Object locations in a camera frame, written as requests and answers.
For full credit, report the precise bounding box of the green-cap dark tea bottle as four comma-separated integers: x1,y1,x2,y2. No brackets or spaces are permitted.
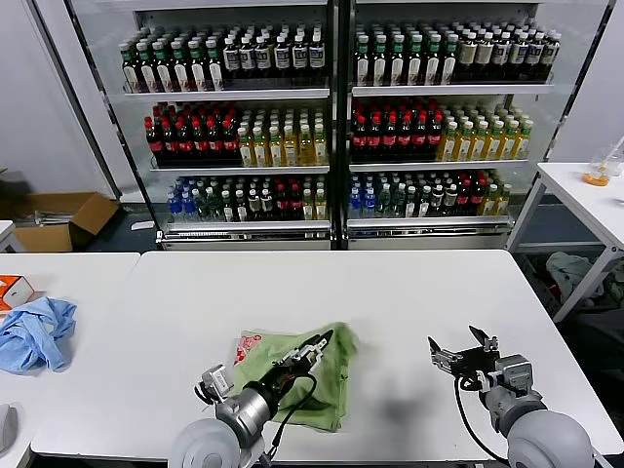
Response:
206,40,225,93
154,42,173,94
189,41,208,93
424,35,442,88
354,36,371,89
122,43,140,94
389,35,407,88
371,36,389,89
171,41,189,94
138,42,157,94
407,35,424,88
441,34,459,87

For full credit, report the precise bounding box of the glass beverage display cabinet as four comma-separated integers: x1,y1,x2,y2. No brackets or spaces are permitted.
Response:
65,0,343,253
340,0,619,253

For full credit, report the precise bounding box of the crumpled light blue shirt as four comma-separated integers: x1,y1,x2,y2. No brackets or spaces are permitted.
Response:
0,295,79,375

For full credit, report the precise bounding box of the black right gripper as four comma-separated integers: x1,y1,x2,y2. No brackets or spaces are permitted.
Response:
428,325,501,381

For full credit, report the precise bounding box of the white side table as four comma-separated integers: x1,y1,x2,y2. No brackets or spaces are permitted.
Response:
505,162,624,324

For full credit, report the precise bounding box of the grey rounded object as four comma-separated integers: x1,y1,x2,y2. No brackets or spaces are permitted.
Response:
0,403,20,454

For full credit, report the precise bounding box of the dark bottle beige label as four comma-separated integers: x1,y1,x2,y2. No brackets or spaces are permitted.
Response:
457,32,477,82
475,32,494,82

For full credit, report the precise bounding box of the glass beaker orange liquid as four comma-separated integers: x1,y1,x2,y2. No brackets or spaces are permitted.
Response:
582,156,613,188

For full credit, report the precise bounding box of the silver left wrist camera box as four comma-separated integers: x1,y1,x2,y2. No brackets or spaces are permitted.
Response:
202,364,235,401

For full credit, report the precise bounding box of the grey cloth pile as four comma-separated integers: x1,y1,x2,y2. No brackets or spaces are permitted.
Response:
544,252,606,307

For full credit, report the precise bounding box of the black plastic basket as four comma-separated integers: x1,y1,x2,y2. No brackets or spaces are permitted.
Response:
516,253,562,321

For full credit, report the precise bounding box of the small white table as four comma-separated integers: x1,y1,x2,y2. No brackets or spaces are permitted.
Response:
0,219,26,254

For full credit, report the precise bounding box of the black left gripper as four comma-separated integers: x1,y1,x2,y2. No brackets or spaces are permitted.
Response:
260,330,335,399

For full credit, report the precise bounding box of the green polo shirt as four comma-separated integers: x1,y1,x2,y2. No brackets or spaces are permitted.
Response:
232,320,365,434

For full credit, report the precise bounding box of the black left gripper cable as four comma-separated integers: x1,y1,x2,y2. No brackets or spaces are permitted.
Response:
270,374,318,449

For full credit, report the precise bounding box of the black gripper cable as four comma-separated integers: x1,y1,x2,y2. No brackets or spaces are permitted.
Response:
270,374,318,449
452,374,508,462

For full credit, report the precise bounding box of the open cardboard box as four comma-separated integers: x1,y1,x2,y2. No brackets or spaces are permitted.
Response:
13,191,121,254

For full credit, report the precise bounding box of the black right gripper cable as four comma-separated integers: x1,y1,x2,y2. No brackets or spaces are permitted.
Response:
452,374,508,462

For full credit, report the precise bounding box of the orange and white box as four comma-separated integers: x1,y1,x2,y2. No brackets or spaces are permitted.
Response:
0,274,37,313

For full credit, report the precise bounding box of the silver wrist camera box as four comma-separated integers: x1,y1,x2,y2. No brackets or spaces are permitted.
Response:
496,355,535,396
202,364,235,401

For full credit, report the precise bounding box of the dark bottle blue-white label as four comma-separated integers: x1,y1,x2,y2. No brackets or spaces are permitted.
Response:
509,32,527,82
223,37,242,79
542,31,562,83
255,36,274,79
239,36,257,79
273,35,292,78
308,33,327,78
526,32,544,82
291,34,309,78
491,32,510,82

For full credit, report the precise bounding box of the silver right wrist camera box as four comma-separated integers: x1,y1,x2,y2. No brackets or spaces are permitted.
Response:
496,355,535,396

